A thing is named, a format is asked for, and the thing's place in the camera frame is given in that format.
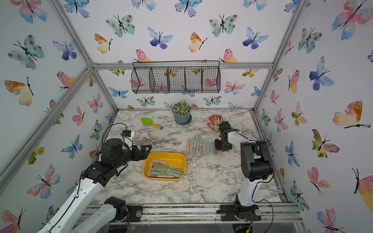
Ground potted green plant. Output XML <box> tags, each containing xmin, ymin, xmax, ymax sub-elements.
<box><xmin>172</xmin><ymin>100</ymin><xmax>191</xmax><ymax>125</ymax></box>

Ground green yellow toy trowel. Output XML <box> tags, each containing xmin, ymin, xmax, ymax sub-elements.
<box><xmin>141</xmin><ymin>117</ymin><xmax>163</xmax><ymax>130</ymax></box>

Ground black wire wall basket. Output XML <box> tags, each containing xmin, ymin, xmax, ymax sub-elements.
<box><xmin>130</xmin><ymin>60</ymin><xmax>221</xmax><ymax>96</ymax></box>

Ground pink folding fruit knife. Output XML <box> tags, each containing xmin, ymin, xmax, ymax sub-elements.
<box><xmin>186</xmin><ymin>138</ymin><xmax>191</xmax><ymax>152</ymax></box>

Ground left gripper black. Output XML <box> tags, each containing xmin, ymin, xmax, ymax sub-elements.
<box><xmin>114</xmin><ymin>144</ymin><xmax>152</xmax><ymax>170</ymax></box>

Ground pink folding knife long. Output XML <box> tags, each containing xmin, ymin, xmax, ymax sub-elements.
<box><xmin>202</xmin><ymin>141</ymin><xmax>207</xmax><ymax>155</ymax></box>

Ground teal folding knife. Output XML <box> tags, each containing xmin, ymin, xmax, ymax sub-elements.
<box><xmin>206</xmin><ymin>141</ymin><xmax>211</xmax><ymax>154</ymax></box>

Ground aluminium front rail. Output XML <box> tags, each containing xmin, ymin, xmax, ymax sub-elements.
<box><xmin>58</xmin><ymin>203</ymin><xmax>304</xmax><ymax>225</ymax></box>

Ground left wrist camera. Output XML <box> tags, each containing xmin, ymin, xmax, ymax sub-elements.
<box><xmin>120</xmin><ymin>130</ymin><xmax>135</xmax><ymax>138</ymax></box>

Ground yellow storage box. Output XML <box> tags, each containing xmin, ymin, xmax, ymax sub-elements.
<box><xmin>143</xmin><ymin>152</ymin><xmax>186</xmax><ymax>181</ymax></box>

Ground pink ceramic knife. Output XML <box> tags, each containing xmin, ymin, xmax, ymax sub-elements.
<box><xmin>195</xmin><ymin>137</ymin><xmax>200</xmax><ymax>159</ymax></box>

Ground dark grey folding knife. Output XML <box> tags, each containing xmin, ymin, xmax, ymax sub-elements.
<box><xmin>212</xmin><ymin>142</ymin><xmax>218</xmax><ymax>155</ymax></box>

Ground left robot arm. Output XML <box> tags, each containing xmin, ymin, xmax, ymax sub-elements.
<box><xmin>39</xmin><ymin>138</ymin><xmax>152</xmax><ymax>233</ymax></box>

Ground red white garden glove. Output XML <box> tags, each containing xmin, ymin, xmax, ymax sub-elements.
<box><xmin>207</xmin><ymin>115</ymin><xmax>223</xmax><ymax>132</ymax></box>

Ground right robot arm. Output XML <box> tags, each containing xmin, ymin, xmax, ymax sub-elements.
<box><xmin>215</xmin><ymin>121</ymin><xmax>274</xmax><ymax>221</ymax></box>

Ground teal handle knife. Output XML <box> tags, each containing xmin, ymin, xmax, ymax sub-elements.
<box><xmin>208</xmin><ymin>142</ymin><xmax>215</xmax><ymax>155</ymax></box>

